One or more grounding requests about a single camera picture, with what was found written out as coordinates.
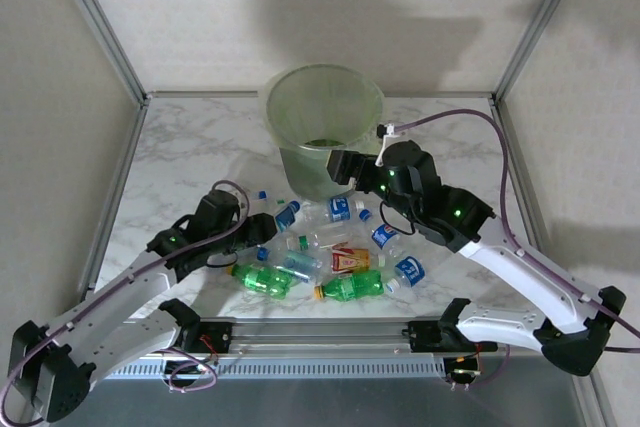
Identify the green Sprite bottle yellow cap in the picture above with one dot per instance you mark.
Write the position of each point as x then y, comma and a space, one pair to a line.
355, 286
260, 279

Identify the Pepsi label clear bottle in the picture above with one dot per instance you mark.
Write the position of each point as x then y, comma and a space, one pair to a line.
384, 237

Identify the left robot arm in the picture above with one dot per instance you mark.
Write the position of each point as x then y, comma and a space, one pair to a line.
115, 297

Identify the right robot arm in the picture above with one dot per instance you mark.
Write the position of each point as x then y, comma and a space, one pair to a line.
525, 272

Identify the green mesh waste bin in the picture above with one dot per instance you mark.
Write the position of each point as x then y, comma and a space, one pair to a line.
320, 177

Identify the small clear bottle blue cap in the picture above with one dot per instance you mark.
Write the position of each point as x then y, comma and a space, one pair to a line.
261, 195

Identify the clear bottle green cap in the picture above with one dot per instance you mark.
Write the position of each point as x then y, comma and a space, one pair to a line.
303, 242

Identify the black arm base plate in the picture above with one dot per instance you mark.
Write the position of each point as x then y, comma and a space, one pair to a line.
220, 334
422, 334

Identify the aluminium side rail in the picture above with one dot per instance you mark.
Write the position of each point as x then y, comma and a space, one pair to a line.
520, 172
128, 157

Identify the wide aluminium mounting rail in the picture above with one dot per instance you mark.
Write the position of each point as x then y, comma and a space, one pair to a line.
320, 334

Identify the short aluminium table rail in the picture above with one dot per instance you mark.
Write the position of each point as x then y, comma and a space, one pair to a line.
225, 95

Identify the aluminium frame post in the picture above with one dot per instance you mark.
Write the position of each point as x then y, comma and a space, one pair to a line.
541, 22
100, 22

